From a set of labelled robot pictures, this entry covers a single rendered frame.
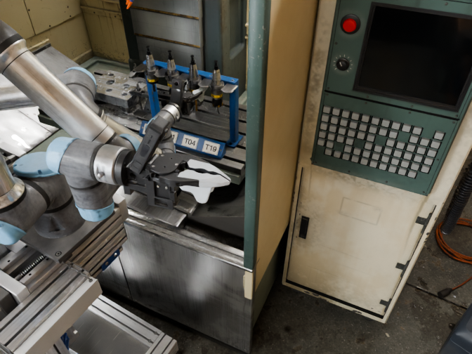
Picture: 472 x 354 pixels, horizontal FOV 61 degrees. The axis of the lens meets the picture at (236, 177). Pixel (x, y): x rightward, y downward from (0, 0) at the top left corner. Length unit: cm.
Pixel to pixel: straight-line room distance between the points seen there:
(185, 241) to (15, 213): 75
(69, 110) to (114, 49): 251
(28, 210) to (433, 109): 120
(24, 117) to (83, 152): 198
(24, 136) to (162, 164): 199
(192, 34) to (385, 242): 153
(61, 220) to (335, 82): 96
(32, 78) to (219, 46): 161
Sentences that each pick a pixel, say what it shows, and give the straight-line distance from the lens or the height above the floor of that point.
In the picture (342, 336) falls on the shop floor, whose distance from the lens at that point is 238.
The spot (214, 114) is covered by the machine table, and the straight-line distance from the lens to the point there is 216.
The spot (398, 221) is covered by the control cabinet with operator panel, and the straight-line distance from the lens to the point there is 181.
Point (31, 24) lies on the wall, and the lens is 318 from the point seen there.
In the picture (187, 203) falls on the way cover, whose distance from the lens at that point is 191.
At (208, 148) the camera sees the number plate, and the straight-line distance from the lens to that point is 185.
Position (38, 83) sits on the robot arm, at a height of 165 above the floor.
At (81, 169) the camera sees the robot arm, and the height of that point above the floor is 157.
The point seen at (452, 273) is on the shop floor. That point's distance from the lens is 284.
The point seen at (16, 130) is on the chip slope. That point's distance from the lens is 271.
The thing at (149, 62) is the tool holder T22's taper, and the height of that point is 126.
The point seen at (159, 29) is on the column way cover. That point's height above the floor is 114.
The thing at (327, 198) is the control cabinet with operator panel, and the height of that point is 83.
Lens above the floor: 206
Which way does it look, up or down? 42 degrees down
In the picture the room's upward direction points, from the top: straight up
